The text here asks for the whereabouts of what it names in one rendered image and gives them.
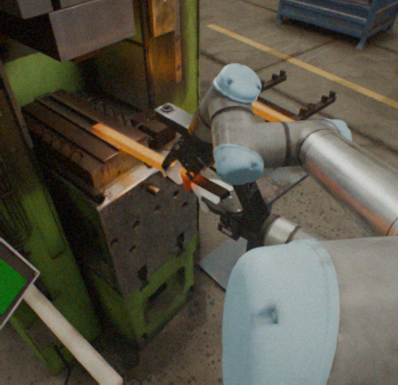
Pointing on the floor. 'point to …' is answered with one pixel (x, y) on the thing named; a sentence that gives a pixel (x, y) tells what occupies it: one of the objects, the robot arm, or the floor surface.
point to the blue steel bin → (342, 8)
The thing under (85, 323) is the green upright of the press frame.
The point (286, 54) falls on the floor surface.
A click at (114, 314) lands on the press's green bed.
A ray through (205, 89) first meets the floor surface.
